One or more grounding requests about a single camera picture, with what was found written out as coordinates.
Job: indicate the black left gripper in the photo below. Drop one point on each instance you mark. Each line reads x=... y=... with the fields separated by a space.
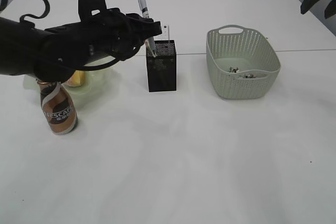
x=111 y=33

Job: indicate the clear plastic ruler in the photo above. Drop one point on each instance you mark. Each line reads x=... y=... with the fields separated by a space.
x=165 y=35

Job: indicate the blue-grey pen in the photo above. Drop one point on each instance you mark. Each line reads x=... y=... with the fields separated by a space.
x=150 y=44

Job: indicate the sugared bread roll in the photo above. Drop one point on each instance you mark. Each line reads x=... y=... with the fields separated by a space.
x=77 y=79

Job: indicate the brown Nescafe coffee bottle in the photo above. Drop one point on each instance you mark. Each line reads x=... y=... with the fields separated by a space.
x=57 y=107

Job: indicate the paper ball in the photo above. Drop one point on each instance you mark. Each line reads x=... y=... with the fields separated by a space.
x=233 y=70
x=249 y=75

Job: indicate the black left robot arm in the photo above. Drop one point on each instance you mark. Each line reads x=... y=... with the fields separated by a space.
x=54 y=54

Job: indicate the green wavy glass plate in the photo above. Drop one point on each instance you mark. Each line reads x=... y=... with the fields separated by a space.
x=93 y=87

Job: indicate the black mesh pen holder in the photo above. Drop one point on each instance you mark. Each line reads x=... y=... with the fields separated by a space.
x=162 y=70

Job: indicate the green plastic woven basket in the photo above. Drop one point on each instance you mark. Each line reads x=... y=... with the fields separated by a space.
x=251 y=52

